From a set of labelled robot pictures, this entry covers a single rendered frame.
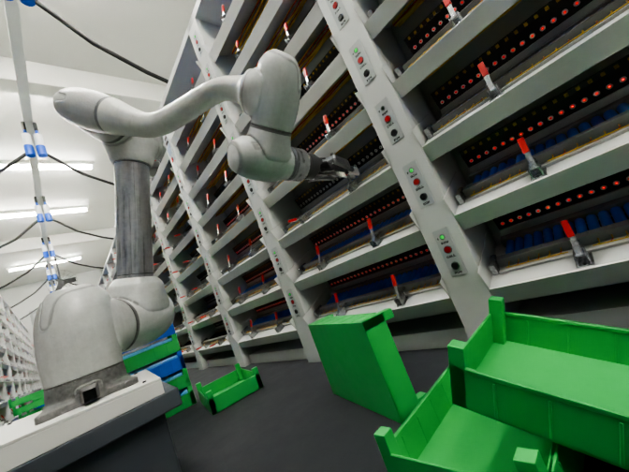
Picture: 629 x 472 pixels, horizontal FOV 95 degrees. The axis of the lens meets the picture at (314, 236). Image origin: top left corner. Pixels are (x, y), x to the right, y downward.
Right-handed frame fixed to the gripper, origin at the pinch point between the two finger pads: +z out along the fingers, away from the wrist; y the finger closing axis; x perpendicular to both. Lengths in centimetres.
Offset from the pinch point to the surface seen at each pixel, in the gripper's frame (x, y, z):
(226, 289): -14, -115, 2
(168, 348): -38, -97, -38
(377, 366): -52, 11, -28
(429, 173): -14.7, 24.3, -1.8
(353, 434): -64, 2, -31
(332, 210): -9.0, -10.3, -1.8
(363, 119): 9.2, 13.6, -3.7
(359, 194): -9.3, 2.3, -1.7
